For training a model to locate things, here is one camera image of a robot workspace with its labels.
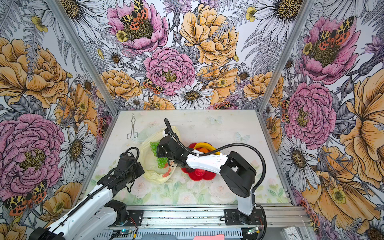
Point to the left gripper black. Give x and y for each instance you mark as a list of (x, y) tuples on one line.
[(139, 170)]

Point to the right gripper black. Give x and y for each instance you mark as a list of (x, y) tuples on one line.
[(160, 148)]

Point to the green fake grapes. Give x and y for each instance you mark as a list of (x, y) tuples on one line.
[(163, 161)]

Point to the translucent yellowish plastic bag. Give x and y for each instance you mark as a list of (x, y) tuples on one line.
[(149, 161)]

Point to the yellow fake banana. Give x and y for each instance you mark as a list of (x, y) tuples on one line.
[(208, 146)]

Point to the red flower-shaped bowl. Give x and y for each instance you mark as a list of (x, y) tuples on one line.
[(199, 174)]

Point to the orange fake fruit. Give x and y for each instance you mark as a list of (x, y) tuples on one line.
[(203, 150)]

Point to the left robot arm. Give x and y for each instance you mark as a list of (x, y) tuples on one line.
[(98, 210)]

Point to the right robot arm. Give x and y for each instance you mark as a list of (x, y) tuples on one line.
[(237, 173)]

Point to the metal tongs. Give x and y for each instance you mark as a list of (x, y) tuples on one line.
[(133, 133)]

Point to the small circuit board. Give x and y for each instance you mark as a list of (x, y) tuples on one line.
[(125, 234)]

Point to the pink cloth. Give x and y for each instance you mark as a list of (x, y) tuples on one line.
[(215, 237)]

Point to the white clock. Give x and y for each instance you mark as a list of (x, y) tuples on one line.
[(292, 233)]

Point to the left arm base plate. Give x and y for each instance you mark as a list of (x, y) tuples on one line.
[(130, 218)]

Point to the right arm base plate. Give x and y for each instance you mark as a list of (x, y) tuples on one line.
[(232, 217)]

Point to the aluminium front rail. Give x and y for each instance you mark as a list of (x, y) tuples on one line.
[(209, 216)]

